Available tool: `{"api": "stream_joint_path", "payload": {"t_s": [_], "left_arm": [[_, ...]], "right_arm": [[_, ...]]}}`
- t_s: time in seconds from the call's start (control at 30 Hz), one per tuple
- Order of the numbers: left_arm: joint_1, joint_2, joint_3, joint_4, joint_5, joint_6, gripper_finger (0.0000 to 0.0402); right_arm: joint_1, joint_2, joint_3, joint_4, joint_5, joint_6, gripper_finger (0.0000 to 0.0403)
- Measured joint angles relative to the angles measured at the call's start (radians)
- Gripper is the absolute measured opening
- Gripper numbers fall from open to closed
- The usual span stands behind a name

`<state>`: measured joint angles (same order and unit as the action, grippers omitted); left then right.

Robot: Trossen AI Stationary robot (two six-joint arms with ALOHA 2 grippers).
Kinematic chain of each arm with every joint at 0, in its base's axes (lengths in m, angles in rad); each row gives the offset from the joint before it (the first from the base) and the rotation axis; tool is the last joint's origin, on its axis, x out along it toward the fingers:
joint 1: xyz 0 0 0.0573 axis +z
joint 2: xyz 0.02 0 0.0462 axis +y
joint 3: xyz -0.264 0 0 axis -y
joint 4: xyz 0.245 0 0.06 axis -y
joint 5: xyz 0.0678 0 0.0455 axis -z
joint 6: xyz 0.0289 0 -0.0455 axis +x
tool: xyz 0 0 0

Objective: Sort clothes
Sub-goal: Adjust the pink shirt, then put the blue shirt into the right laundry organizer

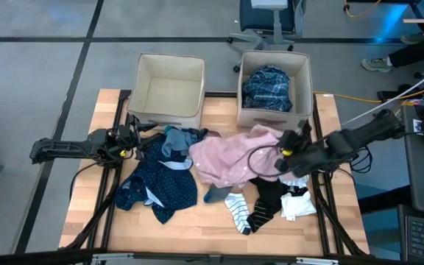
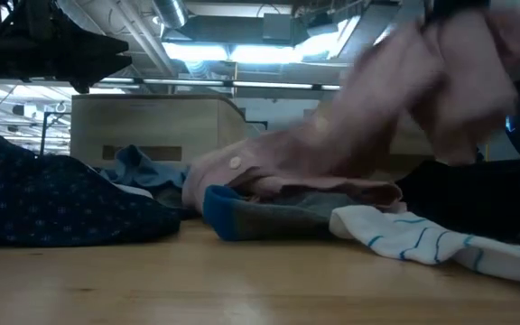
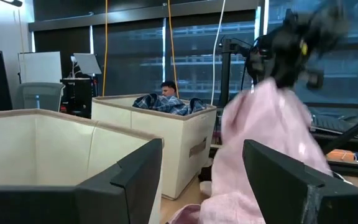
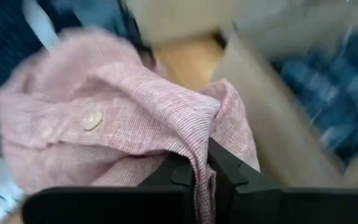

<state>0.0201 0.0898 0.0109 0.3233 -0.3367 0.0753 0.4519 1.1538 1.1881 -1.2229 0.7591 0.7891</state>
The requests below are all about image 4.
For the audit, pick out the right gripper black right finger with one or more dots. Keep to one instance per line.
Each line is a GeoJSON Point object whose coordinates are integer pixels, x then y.
{"type": "Point", "coordinates": [291, 205]}

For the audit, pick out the dark navy garment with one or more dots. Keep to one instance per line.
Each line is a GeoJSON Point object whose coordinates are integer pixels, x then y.
{"type": "Point", "coordinates": [5, 40]}

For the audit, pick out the beige fabric basket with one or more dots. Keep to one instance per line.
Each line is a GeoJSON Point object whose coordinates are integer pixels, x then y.
{"type": "Point", "coordinates": [259, 109]}

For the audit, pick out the blue plaid shirt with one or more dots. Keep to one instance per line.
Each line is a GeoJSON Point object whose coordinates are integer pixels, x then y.
{"type": "Point", "coordinates": [328, 93]}

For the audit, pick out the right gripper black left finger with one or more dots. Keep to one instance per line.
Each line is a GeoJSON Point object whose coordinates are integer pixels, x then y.
{"type": "Point", "coordinates": [104, 205]}

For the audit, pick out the pink button shirt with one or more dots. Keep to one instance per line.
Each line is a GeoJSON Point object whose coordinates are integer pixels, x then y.
{"type": "Point", "coordinates": [135, 109]}

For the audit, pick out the blue garment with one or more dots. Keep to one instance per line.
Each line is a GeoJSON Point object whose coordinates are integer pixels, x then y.
{"type": "Point", "coordinates": [98, 12]}

